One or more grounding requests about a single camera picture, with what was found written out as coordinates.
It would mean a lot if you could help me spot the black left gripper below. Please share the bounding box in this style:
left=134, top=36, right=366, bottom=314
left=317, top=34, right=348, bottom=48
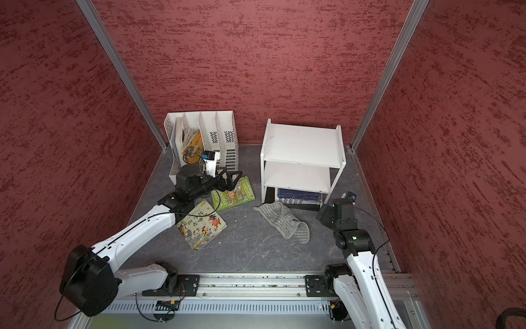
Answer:
left=190, top=164, right=242, bottom=200

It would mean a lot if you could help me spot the grey knitted cloth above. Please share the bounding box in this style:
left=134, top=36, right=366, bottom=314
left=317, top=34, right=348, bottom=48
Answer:
left=253, top=202, right=310, bottom=244

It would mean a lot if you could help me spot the white two-tier bookshelf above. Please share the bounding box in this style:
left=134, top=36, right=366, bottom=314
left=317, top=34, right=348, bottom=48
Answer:
left=260, top=119, right=347, bottom=203

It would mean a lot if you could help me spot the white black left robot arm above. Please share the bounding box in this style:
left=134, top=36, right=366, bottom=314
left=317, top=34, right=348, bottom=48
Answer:
left=59, top=164, right=242, bottom=317

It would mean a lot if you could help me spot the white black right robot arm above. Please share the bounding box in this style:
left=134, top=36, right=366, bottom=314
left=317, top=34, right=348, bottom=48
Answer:
left=316, top=193, right=406, bottom=328

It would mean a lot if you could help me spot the green Treehouse book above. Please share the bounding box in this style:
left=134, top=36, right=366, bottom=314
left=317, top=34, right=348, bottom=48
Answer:
left=211, top=176, right=255, bottom=211

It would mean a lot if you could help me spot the colourful Chinese picture book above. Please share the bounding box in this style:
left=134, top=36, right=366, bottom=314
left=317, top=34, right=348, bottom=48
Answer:
left=176, top=200, right=227, bottom=250

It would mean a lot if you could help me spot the yellow Chinese comic book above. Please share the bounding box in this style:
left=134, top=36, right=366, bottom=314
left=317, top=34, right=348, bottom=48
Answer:
left=182, top=131, right=204, bottom=165

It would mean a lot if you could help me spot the white perforated magazine file rack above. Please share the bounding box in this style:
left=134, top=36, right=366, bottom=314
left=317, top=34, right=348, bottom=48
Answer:
left=164, top=111, right=238, bottom=183

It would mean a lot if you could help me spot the blue book under shelf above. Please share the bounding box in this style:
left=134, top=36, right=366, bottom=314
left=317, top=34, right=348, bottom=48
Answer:
left=277, top=189, right=323, bottom=204

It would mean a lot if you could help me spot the blue white magazines stack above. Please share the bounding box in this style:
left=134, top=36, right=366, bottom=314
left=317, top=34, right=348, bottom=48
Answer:
left=172, top=117, right=184, bottom=167

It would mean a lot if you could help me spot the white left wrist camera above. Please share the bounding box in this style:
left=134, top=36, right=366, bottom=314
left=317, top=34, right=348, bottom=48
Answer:
left=201, top=150, right=221, bottom=177

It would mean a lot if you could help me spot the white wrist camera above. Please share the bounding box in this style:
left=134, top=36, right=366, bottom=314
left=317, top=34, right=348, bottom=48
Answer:
left=342, top=191, right=357, bottom=204
left=201, top=150, right=221, bottom=177

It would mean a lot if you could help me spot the aluminium front rail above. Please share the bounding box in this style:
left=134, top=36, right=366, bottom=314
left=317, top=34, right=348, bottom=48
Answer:
left=84, top=271, right=420, bottom=300

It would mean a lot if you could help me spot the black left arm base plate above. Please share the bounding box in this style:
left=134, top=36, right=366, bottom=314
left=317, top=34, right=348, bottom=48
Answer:
left=141, top=274, right=201, bottom=297

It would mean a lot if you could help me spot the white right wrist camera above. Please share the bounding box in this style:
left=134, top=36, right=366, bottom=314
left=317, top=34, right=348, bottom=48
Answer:
left=342, top=191, right=357, bottom=204

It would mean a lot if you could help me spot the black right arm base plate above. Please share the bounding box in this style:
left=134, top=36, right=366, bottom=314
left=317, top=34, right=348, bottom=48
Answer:
left=304, top=275, right=337, bottom=298

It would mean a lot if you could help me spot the left aluminium corner post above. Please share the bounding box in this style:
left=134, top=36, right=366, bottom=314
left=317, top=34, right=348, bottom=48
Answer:
left=76, top=0, right=168, bottom=150

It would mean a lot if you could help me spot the aluminium corner post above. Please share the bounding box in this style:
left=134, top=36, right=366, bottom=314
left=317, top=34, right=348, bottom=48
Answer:
left=76, top=0, right=168, bottom=150
left=351, top=0, right=430, bottom=154

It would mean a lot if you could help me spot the right aluminium corner post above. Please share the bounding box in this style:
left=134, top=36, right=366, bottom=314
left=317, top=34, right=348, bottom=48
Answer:
left=351, top=0, right=430, bottom=154

